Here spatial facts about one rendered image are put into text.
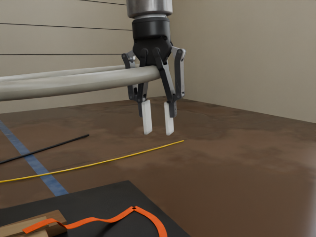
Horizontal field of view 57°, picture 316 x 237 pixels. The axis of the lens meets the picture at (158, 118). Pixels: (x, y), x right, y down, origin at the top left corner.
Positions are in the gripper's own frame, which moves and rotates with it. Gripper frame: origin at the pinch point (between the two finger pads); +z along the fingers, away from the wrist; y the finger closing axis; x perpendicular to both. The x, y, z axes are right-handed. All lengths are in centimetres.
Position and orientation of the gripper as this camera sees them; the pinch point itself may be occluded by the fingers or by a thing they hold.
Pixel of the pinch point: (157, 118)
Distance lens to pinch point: 62.2
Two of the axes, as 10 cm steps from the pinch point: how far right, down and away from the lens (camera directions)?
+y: -9.3, -0.1, 3.7
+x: -3.6, 2.3, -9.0
